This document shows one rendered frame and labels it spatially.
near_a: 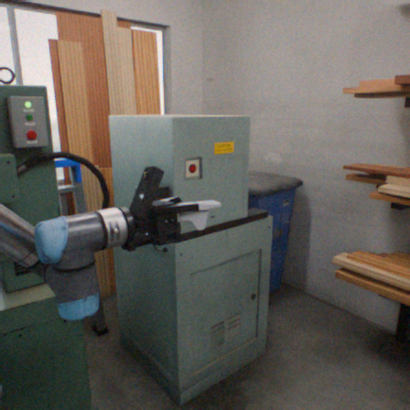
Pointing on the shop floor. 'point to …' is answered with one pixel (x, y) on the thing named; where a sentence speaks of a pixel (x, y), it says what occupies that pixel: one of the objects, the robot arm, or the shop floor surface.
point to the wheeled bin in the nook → (280, 190)
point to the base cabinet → (45, 367)
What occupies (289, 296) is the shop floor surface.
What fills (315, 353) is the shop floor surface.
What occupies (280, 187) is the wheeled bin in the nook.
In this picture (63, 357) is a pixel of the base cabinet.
